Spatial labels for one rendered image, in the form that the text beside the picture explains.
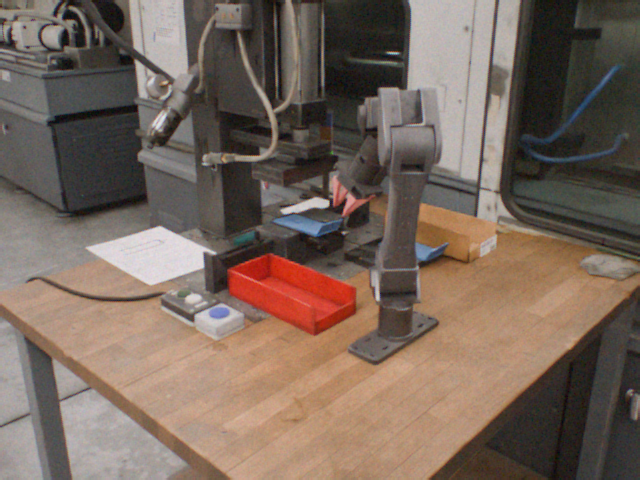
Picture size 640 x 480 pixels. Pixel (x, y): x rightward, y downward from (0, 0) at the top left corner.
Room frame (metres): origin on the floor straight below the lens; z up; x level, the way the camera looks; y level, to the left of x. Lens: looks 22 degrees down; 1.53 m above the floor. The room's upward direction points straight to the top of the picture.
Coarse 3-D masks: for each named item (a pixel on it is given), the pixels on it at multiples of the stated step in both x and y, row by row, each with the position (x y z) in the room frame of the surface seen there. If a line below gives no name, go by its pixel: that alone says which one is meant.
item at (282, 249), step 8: (272, 240) 1.36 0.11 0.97; (280, 240) 1.35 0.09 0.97; (296, 240) 1.36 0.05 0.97; (328, 240) 1.44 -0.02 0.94; (336, 240) 1.46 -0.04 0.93; (272, 248) 1.36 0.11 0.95; (280, 248) 1.35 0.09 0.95; (288, 248) 1.34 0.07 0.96; (296, 248) 1.36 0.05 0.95; (304, 248) 1.38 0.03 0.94; (312, 248) 1.46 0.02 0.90; (328, 248) 1.44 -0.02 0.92; (336, 248) 1.46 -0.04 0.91; (280, 256) 1.35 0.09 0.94; (288, 256) 1.34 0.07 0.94; (296, 256) 1.36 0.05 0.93; (304, 256) 1.38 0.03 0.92; (304, 264) 1.38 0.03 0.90
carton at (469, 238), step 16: (432, 208) 1.59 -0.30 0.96; (384, 224) 1.55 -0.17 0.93; (432, 224) 1.46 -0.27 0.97; (448, 224) 1.56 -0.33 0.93; (464, 224) 1.52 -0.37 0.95; (480, 224) 1.49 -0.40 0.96; (416, 240) 1.48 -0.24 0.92; (432, 240) 1.45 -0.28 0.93; (448, 240) 1.42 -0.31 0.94; (464, 240) 1.39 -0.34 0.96; (480, 240) 1.49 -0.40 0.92; (448, 256) 1.42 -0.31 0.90; (464, 256) 1.39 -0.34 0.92; (480, 256) 1.42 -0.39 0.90
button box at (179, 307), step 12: (36, 276) 1.32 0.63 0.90; (60, 288) 1.25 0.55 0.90; (108, 300) 1.20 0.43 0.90; (120, 300) 1.19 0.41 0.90; (132, 300) 1.19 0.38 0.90; (168, 300) 1.14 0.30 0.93; (180, 300) 1.14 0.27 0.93; (204, 300) 1.14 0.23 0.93; (216, 300) 1.14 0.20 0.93; (168, 312) 1.14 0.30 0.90; (180, 312) 1.11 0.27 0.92; (192, 312) 1.09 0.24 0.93; (192, 324) 1.09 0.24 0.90
